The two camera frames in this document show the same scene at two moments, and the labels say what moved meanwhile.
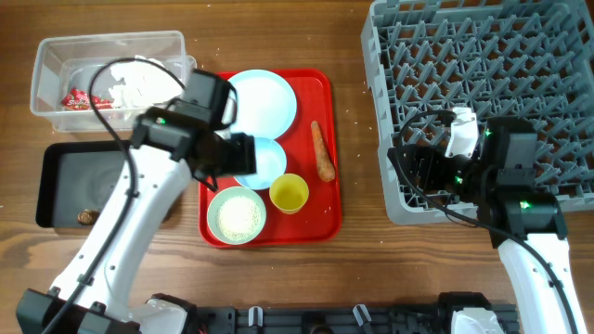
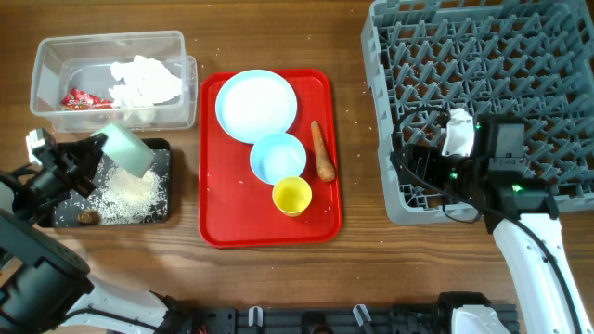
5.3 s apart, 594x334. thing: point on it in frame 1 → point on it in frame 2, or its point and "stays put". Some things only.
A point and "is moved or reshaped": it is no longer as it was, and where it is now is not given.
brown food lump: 87,217 stays put
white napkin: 145,83 stays put
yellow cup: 289,193 stays put
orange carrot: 325,166 stays put
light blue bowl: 271,161 is moved or reshaped
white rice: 238,218 is moved or reshaped
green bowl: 236,215 is moved or reshaped
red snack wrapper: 80,100 stays put
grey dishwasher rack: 526,59 stays put
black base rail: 271,320 stays put
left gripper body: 233,155 → 48,185
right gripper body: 439,173 stays put
